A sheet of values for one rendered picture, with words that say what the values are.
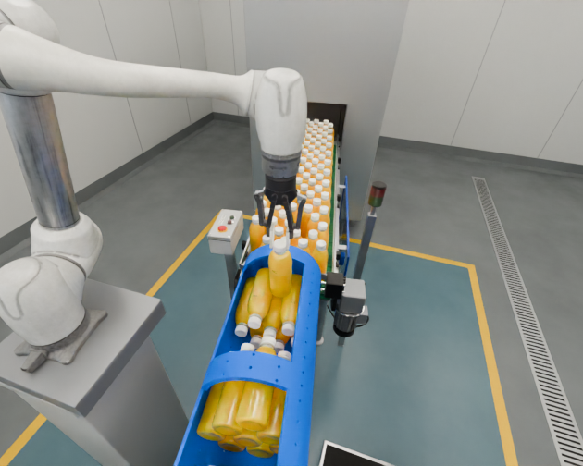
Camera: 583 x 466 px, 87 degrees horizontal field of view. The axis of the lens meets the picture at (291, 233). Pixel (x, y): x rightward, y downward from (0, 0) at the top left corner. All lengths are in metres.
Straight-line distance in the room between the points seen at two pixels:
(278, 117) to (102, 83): 0.31
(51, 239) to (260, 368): 0.70
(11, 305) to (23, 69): 0.57
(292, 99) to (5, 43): 0.46
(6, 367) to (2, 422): 1.33
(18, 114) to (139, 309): 0.62
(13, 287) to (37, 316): 0.10
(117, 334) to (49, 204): 0.42
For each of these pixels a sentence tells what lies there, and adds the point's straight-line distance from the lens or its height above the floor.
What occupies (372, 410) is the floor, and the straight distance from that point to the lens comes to 2.12.
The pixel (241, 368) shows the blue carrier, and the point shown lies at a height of 1.23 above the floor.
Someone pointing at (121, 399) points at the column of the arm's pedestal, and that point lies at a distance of 1.32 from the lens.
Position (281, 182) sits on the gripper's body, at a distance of 0.70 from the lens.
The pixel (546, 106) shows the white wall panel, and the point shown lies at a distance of 5.37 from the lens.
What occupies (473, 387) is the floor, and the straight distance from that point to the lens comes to 2.43.
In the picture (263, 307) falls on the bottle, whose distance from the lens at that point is 0.97.
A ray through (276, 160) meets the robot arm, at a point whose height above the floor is 1.63.
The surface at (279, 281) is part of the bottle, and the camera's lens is 0.93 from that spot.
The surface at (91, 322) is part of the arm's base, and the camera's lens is 1.16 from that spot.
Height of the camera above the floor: 1.92
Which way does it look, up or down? 39 degrees down
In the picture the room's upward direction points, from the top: 2 degrees clockwise
